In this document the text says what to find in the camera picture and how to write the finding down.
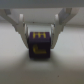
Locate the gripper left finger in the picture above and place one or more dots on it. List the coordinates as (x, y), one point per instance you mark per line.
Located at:
(20, 28)

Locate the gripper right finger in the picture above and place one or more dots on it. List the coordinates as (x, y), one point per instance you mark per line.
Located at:
(57, 28)

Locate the purple block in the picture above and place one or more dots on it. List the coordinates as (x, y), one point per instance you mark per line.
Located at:
(39, 45)

